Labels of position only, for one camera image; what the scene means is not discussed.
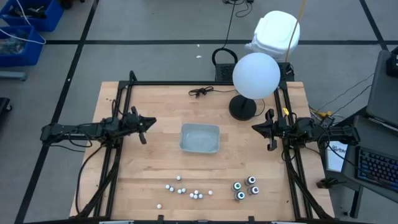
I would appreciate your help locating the white globe table lamp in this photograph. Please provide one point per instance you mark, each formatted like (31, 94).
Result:
(256, 76)

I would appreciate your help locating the white lidded bucket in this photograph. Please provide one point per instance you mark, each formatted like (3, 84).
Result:
(273, 29)

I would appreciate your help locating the grey metal bar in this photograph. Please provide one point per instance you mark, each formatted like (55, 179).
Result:
(12, 75)

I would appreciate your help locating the black aluminium rig frame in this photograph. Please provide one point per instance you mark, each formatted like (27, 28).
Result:
(202, 83)

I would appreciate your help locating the large purple-tipped coloring bottle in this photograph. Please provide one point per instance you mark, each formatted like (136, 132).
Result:
(254, 189)

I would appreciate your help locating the black object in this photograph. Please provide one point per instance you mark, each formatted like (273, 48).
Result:
(3, 107)

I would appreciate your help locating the small black controller box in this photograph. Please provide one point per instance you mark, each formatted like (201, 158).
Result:
(327, 122)

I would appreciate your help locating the small yellow tag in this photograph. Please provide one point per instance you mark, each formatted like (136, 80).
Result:
(285, 111)

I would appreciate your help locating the grey monitor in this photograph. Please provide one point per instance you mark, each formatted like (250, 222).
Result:
(384, 90)

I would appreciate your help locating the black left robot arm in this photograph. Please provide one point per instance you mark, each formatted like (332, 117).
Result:
(77, 129)

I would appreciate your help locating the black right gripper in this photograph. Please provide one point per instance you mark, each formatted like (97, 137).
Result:
(281, 129)

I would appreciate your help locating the blue storage bin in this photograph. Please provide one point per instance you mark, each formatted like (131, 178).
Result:
(31, 57)
(51, 17)

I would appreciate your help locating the black device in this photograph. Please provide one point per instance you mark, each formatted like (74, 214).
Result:
(393, 63)

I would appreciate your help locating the black clamp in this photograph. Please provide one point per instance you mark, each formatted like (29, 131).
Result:
(325, 183)

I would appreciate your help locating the backlit keyboard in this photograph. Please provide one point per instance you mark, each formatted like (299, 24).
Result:
(377, 169)

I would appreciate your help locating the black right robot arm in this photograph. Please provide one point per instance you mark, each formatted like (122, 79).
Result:
(339, 134)

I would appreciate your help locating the black perforated electronics box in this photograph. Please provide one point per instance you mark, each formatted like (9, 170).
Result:
(224, 72)

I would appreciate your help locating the large blue-tipped coloring bottle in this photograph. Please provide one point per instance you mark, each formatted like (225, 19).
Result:
(240, 195)

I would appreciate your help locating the black desk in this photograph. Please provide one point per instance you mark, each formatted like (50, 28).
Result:
(373, 133)

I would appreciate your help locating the large black-tipped coloring bottle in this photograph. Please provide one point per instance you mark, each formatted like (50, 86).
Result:
(250, 180)

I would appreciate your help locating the white printed sheet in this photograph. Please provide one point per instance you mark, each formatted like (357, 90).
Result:
(335, 160)

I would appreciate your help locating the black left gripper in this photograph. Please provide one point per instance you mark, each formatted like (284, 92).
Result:
(132, 123)

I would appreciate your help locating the grey plastic bin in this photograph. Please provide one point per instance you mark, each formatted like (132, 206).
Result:
(199, 140)

